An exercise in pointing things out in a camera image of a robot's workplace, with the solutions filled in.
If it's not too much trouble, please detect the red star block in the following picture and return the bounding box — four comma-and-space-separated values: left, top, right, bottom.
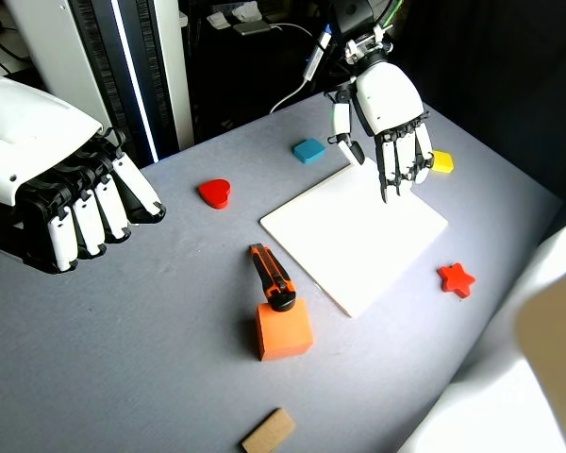
436, 262, 477, 299

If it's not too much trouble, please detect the blue rounded block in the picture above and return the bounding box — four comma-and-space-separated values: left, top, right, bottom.
291, 138, 326, 165

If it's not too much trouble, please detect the white cabinet with black strips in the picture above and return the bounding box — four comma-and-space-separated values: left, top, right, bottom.
4, 0, 194, 171

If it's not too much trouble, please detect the grey table cloth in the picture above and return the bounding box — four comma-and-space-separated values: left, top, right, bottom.
0, 87, 565, 453

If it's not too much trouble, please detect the orange cube block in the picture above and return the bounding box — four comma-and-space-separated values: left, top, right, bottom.
255, 297, 314, 362

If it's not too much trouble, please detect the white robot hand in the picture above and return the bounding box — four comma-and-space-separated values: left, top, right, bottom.
0, 70, 167, 276
326, 60, 435, 205

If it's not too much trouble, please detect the silver flat device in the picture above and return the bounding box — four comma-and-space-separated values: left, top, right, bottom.
232, 19, 273, 37

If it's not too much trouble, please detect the tan wooden rectangular block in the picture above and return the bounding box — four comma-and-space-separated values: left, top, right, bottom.
241, 407, 297, 453

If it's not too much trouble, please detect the white paper pad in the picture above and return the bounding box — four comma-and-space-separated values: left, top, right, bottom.
258, 158, 449, 318

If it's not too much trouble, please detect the yellow block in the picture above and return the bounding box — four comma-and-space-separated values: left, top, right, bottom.
431, 149, 456, 174

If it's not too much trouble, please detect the white adapter cable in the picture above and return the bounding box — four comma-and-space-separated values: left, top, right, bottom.
269, 30, 334, 114

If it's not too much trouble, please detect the thin green arm cable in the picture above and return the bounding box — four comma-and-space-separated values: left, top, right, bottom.
376, 0, 403, 25

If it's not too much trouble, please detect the white and tan blurry shell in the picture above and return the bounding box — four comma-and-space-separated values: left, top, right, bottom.
398, 214, 566, 453

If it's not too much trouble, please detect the orange black utility knife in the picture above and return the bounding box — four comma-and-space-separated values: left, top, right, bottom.
248, 243, 297, 312

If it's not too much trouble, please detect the red heart block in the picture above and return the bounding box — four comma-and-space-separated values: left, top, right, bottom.
197, 177, 231, 210

